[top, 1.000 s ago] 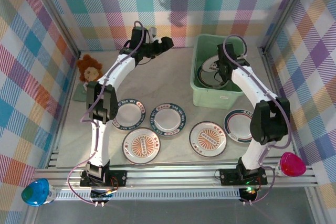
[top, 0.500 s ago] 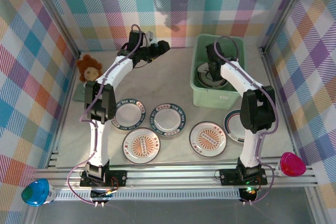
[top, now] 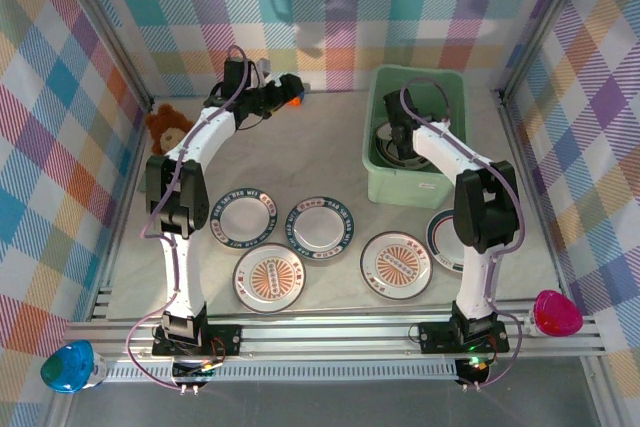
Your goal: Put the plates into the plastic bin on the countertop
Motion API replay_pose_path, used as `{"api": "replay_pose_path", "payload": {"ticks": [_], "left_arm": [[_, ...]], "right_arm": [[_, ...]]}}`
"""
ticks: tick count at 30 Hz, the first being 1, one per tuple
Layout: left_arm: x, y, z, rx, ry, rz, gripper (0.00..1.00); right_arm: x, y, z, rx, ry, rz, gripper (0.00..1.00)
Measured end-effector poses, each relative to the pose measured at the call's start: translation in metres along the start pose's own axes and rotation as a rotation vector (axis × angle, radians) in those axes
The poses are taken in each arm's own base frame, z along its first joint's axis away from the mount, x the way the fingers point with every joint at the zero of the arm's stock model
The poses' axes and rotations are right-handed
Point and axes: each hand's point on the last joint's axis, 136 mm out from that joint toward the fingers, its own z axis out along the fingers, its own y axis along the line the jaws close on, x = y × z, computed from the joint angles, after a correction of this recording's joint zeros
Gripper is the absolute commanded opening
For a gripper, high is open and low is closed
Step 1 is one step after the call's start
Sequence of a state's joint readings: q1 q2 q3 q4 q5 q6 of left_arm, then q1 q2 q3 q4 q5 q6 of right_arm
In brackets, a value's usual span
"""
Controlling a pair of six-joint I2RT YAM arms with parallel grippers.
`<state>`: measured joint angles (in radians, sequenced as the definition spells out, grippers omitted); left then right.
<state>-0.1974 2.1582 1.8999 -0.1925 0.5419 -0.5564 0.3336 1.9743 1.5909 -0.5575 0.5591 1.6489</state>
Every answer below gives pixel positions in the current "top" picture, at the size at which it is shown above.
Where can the green red stripe plate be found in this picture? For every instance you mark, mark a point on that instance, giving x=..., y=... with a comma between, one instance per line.
x=384, y=139
x=442, y=242

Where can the green plastic bin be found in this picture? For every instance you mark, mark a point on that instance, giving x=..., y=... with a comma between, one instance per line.
x=450, y=97

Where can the teal lettered rim plate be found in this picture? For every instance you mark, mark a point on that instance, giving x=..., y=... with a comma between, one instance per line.
x=243, y=219
x=320, y=227

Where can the sunburst print plate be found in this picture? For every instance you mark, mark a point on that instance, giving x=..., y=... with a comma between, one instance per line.
x=396, y=265
x=269, y=278

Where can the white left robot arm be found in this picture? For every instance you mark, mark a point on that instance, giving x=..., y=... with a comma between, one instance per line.
x=182, y=272

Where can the orange blue toy brick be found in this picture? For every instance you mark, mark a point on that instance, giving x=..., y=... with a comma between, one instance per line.
x=297, y=101

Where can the brown plush lion toy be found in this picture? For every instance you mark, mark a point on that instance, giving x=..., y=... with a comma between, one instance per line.
x=167, y=129

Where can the pink dome button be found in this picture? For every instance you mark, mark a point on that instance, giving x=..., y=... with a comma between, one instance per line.
x=557, y=317

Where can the right controller board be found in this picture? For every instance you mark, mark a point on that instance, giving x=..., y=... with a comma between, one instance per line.
x=475, y=372

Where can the controller board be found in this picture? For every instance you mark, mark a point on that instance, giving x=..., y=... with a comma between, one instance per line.
x=475, y=372
x=192, y=373

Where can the left controller board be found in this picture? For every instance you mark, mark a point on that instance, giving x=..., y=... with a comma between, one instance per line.
x=192, y=373

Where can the blue dome button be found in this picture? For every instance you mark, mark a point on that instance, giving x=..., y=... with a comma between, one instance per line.
x=67, y=367

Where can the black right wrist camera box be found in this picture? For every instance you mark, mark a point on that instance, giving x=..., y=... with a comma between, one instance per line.
x=397, y=104

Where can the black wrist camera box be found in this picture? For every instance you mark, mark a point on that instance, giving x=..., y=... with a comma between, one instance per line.
x=235, y=77
x=397, y=104

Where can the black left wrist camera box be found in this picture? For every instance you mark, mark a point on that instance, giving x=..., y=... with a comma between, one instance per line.
x=235, y=77

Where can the aluminium side rail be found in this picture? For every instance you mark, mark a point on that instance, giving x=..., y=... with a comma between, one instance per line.
x=114, y=247
x=535, y=197

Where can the aluminium corner post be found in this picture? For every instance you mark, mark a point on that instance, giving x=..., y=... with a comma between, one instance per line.
x=541, y=22
x=110, y=27

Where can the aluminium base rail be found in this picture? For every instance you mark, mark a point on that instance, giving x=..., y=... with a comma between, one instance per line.
x=325, y=337

